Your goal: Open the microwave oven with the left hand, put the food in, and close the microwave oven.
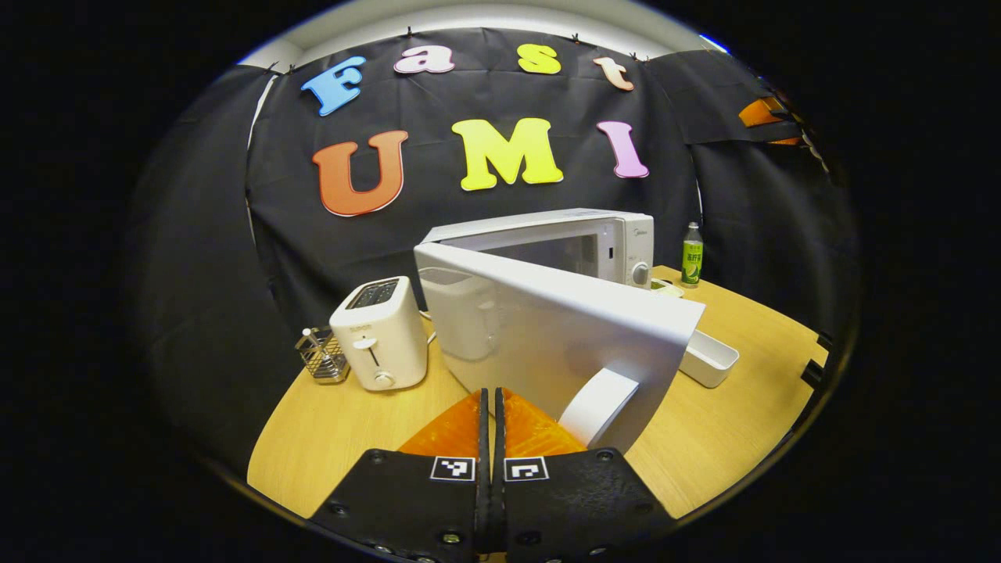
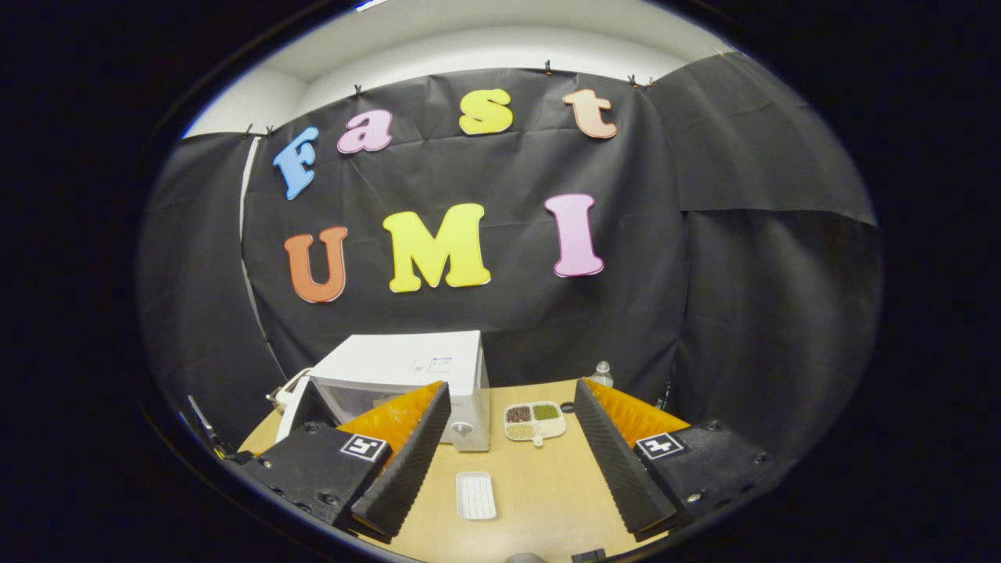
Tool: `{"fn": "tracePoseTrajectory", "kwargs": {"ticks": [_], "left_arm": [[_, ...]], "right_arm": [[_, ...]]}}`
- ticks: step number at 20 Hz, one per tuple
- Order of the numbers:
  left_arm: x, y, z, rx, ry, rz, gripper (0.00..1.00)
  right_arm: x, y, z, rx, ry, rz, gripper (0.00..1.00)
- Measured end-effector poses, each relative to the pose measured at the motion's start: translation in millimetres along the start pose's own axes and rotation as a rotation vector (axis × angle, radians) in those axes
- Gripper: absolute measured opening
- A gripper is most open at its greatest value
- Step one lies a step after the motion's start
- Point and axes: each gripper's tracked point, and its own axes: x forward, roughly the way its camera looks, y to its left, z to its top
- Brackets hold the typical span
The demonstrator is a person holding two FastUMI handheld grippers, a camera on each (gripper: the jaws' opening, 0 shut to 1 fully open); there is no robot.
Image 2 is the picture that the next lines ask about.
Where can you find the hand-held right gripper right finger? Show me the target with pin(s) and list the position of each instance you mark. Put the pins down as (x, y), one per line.
(618, 469)

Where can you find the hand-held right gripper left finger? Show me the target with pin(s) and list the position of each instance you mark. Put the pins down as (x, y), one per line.
(414, 461)

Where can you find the white microwave oven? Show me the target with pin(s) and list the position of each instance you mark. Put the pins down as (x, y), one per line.
(391, 356)

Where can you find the white rectangular tray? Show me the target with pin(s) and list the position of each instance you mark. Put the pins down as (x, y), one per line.
(476, 496)

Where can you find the green drink bottle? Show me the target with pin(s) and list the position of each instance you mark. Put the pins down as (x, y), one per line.
(602, 375)

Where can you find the white divided dish of grains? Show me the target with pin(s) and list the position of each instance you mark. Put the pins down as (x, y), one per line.
(534, 421)

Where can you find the row of black cloth clips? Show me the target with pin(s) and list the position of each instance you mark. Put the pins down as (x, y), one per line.
(356, 91)

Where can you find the ceiling light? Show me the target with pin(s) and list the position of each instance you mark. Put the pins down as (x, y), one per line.
(371, 4)

